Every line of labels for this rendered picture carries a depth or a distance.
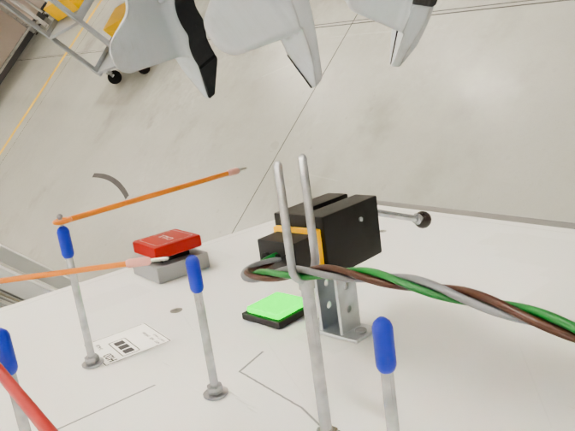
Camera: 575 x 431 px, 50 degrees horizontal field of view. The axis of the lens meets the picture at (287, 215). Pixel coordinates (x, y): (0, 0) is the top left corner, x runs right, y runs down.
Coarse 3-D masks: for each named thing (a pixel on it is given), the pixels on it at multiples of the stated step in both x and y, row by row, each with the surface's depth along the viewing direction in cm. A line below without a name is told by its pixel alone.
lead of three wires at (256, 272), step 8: (272, 256) 37; (256, 264) 35; (264, 264) 36; (272, 264) 37; (248, 272) 32; (256, 272) 31; (264, 272) 30; (272, 272) 29; (280, 272) 29; (248, 280) 32; (256, 280) 31; (264, 280) 30; (272, 280) 30; (280, 280) 29
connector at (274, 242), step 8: (280, 232) 39; (264, 240) 38; (272, 240) 37; (280, 240) 37; (296, 240) 37; (304, 240) 37; (264, 248) 38; (272, 248) 37; (280, 248) 37; (296, 248) 36; (304, 248) 37; (264, 256) 38; (280, 256) 37; (296, 256) 36; (304, 256) 37; (280, 264) 37; (296, 264) 36; (304, 264) 37
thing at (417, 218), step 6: (378, 210) 44; (384, 210) 45; (384, 216) 45; (390, 216) 46; (396, 216) 46; (402, 216) 47; (408, 216) 47; (414, 216) 48; (420, 216) 48; (414, 222) 49; (420, 222) 48
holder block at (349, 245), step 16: (288, 208) 41; (304, 208) 40; (320, 208) 39; (336, 208) 39; (352, 208) 39; (368, 208) 40; (304, 224) 38; (320, 224) 37; (336, 224) 38; (352, 224) 39; (368, 224) 40; (336, 240) 38; (352, 240) 39; (368, 240) 41; (336, 256) 38; (352, 256) 39; (368, 256) 41
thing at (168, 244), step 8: (168, 232) 62; (176, 232) 62; (184, 232) 61; (136, 240) 61; (144, 240) 60; (152, 240) 60; (160, 240) 59; (168, 240) 59; (176, 240) 59; (184, 240) 59; (192, 240) 59; (200, 240) 60; (136, 248) 60; (144, 248) 59; (152, 248) 57; (160, 248) 57; (168, 248) 58; (176, 248) 58; (184, 248) 59; (192, 248) 59; (152, 256) 58; (160, 256) 57; (168, 256) 58; (176, 256) 60
